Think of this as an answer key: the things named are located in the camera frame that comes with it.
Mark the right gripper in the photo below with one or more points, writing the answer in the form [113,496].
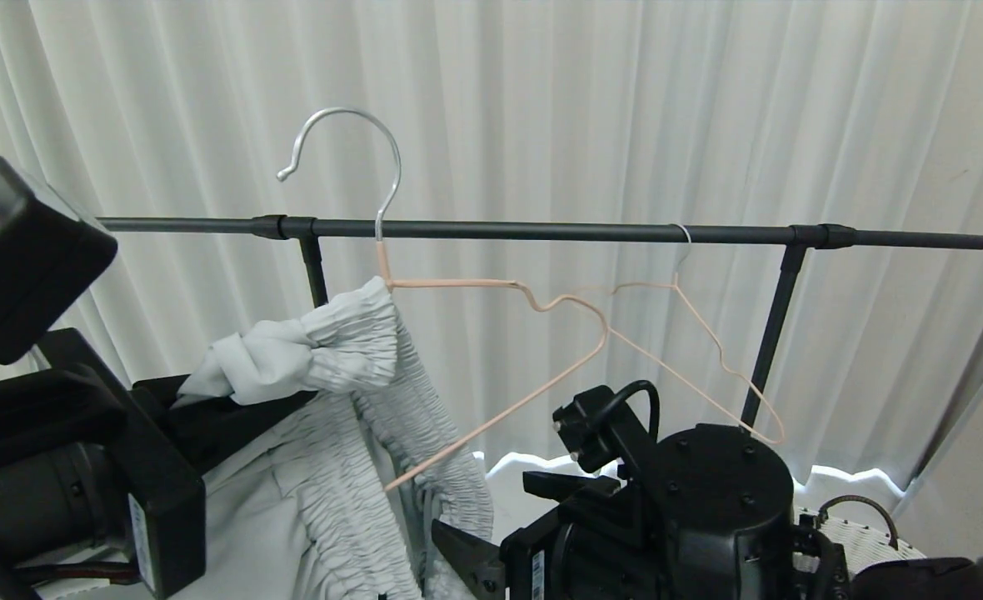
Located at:
[591,558]

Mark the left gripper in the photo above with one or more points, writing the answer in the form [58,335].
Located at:
[83,492]

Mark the pale grey shorts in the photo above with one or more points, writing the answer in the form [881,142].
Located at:
[350,350]

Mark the pink clothes hanger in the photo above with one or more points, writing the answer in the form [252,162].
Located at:
[458,284]
[708,333]

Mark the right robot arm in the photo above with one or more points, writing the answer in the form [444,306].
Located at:
[725,500]

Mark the black clothes rack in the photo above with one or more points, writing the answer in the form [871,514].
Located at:
[541,230]

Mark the white laundry basket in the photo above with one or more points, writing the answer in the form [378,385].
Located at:
[866,533]

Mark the white curtain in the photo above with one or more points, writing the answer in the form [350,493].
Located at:
[541,108]

